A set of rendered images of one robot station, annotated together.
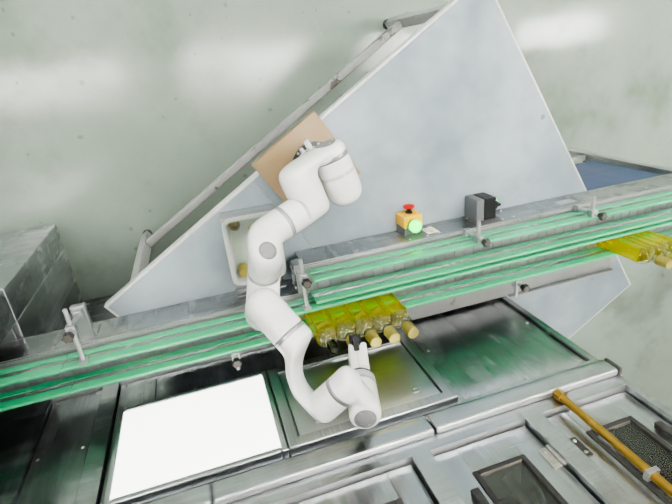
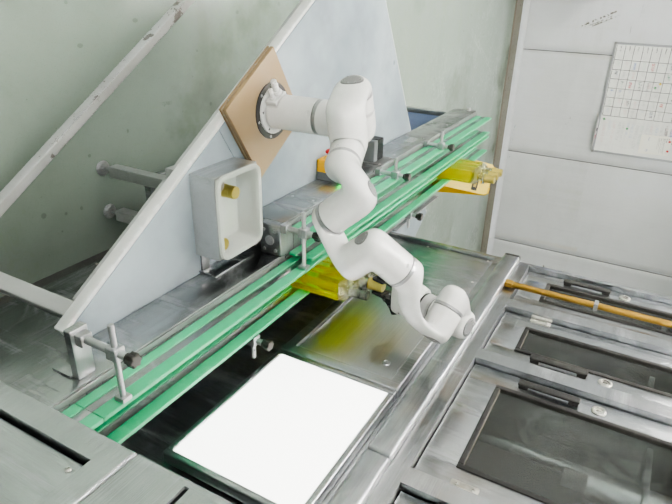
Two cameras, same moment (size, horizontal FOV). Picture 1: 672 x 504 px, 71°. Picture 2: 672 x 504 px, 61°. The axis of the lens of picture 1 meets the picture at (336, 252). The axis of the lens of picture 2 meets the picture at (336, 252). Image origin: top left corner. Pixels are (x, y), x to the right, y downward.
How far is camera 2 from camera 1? 109 cm
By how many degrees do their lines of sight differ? 42
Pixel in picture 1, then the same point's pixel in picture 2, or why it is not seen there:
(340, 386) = (460, 300)
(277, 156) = (245, 99)
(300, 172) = (362, 108)
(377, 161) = not seen: hidden behind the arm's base
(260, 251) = (370, 190)
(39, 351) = not seen: hidden behind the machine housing
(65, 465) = not seen: outside the picture
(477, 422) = (484, 319)
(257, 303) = (383, 242)
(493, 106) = (371, 50)
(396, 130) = (319, 71)
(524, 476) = (540, 338)
